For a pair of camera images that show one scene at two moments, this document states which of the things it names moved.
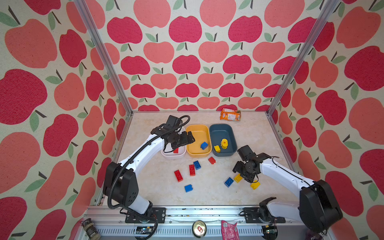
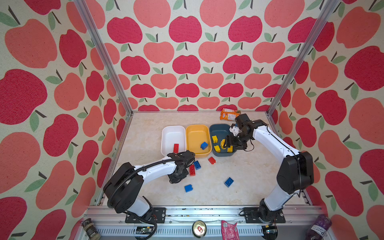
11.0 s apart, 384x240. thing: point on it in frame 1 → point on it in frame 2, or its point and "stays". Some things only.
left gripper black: (185, 141) → (176, 180)
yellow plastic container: (201, 134) stays
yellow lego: (238, 178) → (215, 139)
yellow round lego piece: (224, 143) stays
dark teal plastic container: (223, 142) stays
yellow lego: (217, 148) stays
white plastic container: (168, 153) stays
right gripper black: (236, 168) → (229, 141)
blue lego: (204, 145) stays
